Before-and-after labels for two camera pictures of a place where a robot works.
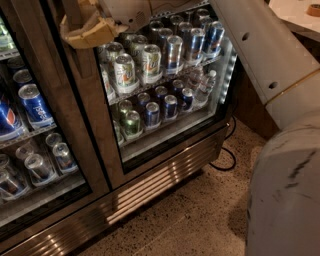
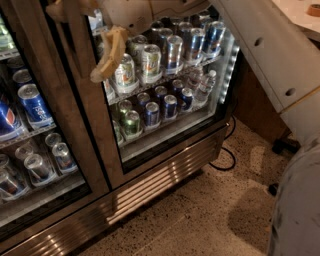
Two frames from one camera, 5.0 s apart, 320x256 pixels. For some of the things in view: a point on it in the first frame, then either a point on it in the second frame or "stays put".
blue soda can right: [187, 98] stays put
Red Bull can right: [213, 39] stays put
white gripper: [128, 11] → [131, 11]
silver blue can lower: [62, 153] stays put
